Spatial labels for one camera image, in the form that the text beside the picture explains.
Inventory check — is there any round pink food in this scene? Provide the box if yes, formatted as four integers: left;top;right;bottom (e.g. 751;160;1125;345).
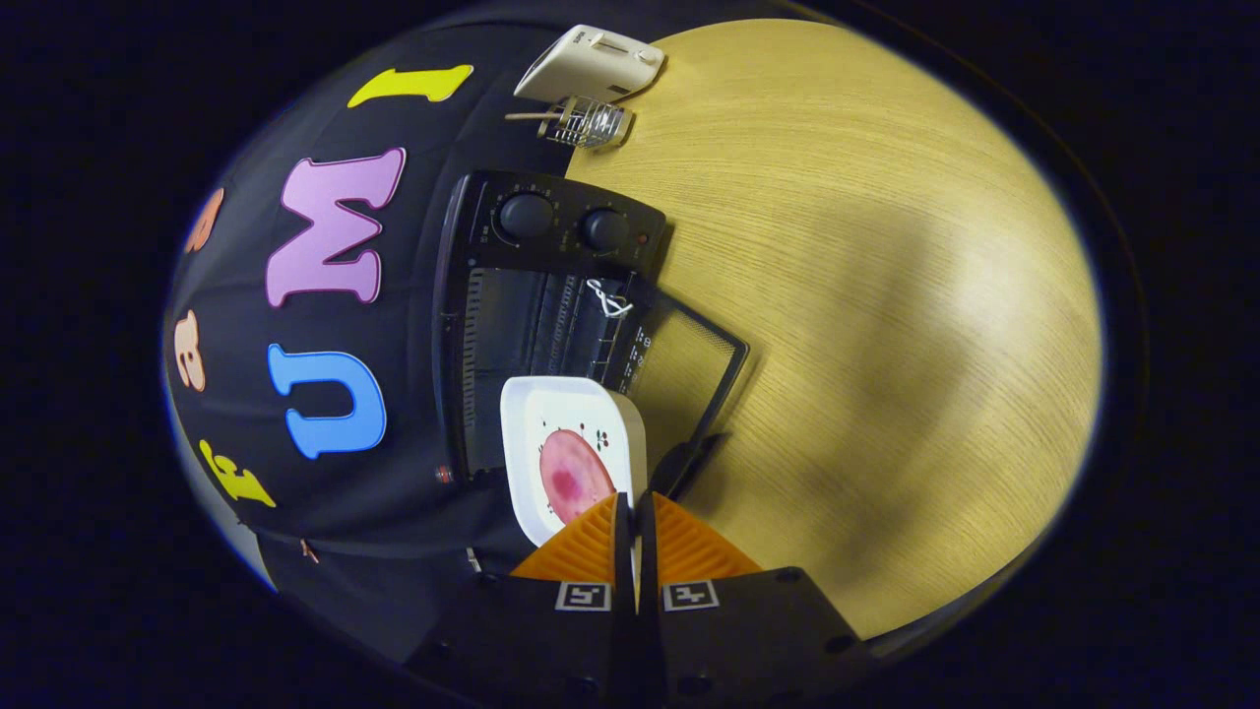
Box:
538;428;618;526

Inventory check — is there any clear glass stick holder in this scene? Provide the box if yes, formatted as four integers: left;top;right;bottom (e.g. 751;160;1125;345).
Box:
505;94;636;152

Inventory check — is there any white square plate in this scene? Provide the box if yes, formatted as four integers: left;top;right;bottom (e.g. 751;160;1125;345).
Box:
500;375;649;548

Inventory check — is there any black toaster oven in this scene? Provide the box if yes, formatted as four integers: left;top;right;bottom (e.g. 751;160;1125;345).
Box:
431;169;751;498

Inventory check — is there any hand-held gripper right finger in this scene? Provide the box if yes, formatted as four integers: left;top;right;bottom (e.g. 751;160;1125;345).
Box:
638;490;872;709

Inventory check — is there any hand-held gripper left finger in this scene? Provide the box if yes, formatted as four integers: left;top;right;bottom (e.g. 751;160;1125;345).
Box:
402;492;639;709

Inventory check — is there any white bread toaster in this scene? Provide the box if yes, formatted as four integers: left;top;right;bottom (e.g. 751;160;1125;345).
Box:
513;24;667;105

